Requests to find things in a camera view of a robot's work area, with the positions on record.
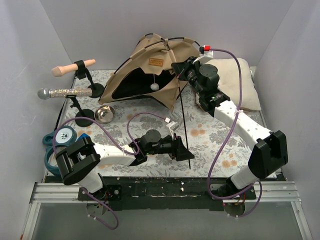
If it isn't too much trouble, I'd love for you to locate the cream plush pillow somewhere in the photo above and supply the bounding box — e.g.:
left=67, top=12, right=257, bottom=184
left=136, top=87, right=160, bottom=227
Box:
left=205, top=58, right=261, bottom=111

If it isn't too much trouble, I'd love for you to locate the beige fabric pet tent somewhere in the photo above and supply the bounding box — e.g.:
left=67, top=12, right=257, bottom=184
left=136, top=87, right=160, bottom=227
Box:
left=97, top=33, right=201, bottom=112

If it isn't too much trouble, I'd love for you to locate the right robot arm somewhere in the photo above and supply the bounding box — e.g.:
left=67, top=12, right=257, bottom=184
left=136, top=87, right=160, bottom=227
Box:
left=171, top=57, right=288, bottom=199

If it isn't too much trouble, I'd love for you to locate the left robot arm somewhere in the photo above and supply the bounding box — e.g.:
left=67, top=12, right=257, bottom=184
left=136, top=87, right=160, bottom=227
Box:
left=55, top=129, right=195, bottom=200

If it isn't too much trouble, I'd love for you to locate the stainless steel pet bowl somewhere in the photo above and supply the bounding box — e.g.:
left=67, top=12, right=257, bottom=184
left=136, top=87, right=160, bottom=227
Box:
left=94, top=105, right=115, bottom=124

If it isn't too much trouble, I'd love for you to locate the floral patterned table mat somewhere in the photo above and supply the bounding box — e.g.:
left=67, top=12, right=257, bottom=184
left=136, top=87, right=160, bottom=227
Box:
left=59, top=69, right=277, bottom=179

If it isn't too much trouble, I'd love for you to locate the white pompom cat toy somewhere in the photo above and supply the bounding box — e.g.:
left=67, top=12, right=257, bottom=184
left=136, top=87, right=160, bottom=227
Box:
left=150, top=83, right=160, bottom=91

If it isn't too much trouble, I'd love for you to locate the black round stand base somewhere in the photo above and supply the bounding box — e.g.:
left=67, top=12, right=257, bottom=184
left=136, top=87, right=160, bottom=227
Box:
left=67, top=95, right=95, bottom=128

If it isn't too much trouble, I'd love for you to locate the rear black microphone stand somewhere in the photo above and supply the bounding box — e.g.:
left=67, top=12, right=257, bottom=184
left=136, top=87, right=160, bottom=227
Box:
left=73, top=60, right=105, bottom=99

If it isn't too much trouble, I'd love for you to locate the silver glitter toy microphone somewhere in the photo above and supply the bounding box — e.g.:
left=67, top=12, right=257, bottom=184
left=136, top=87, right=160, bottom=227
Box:
left=37, top=88, right=93, bottom=100

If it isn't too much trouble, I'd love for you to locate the peach toy microphone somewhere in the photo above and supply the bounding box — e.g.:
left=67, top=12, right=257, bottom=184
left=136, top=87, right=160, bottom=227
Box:
left=51, top=59, right=96, bottom=77

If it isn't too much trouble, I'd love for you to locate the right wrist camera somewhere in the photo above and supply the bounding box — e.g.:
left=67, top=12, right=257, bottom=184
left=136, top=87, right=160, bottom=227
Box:
left=199, top=45, right=214, bottom=61

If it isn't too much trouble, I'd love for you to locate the black table front frame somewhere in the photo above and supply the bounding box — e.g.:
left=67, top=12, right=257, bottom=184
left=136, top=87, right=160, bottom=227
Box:
left=67, top=176, right=286, bottom=211

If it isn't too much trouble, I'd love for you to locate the aluminium rail frame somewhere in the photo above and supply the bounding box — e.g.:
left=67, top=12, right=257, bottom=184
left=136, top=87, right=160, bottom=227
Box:
left=22, top=181, right=312, bottom=240

